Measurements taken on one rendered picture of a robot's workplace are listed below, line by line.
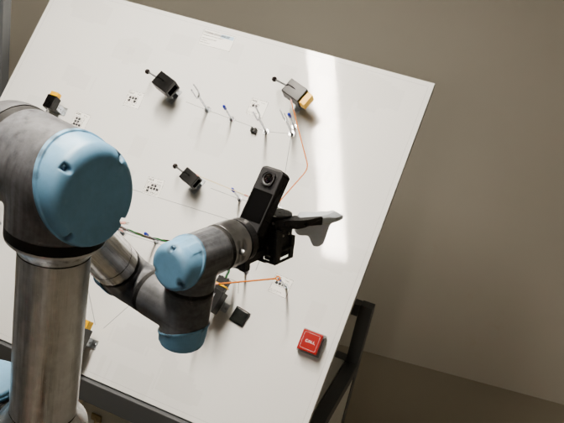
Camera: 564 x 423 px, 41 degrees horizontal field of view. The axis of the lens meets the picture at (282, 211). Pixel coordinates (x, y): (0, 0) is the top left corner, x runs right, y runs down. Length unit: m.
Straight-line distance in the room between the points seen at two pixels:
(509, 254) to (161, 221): 2.04
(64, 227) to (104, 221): 0.05
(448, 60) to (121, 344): 1.99
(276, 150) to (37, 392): 1.17
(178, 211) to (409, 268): 1.87
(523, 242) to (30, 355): 2.92
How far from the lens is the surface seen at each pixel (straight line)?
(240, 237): 1.17
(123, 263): 1.18
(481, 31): 3.36
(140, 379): 1.96
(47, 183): 0.82
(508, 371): 3.97
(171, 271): 1.10
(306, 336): 1.83
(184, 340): 1.18
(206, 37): 2.20
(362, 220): 1.91
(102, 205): 0.85
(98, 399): 2.02
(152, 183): 2.07
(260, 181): 1.23
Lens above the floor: 2.10
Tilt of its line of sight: 24 degrees down
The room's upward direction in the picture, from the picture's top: 11 degrees clockwise
